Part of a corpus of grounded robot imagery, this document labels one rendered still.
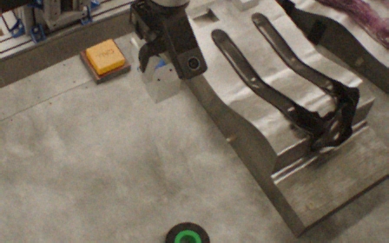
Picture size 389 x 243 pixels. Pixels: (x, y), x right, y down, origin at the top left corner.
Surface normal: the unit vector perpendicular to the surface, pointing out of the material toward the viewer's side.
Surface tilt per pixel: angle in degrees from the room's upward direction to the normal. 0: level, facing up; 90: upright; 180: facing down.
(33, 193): 0
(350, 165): 0
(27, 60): 0
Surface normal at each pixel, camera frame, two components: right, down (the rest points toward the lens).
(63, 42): 0.08, -0.53
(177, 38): 0.33, -0.03
